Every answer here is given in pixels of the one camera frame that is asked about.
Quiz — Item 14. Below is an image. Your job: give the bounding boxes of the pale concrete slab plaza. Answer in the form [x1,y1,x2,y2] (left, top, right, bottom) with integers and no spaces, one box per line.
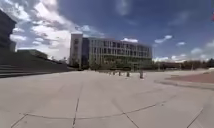
[0,68,214,128]

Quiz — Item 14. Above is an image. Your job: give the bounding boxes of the row of short bollards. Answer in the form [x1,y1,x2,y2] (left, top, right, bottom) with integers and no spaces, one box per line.
[108,69,145,80]

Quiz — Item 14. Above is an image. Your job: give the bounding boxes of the reddish paved patch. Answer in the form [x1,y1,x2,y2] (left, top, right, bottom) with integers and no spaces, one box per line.
[168,70,214,85]

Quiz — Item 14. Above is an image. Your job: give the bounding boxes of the wide dark stone steps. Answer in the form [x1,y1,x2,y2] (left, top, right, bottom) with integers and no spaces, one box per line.
[0,49,76,80]

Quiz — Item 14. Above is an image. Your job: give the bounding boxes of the large glass-fronted building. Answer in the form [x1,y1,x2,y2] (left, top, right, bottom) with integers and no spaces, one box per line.
[68,32,153,70]

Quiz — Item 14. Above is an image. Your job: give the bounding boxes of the low dark building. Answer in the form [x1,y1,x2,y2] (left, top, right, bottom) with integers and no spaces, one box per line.
[16,48,49,61]

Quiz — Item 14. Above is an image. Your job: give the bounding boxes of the row of trees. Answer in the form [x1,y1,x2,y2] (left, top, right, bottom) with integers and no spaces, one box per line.
[152,58,214,71]

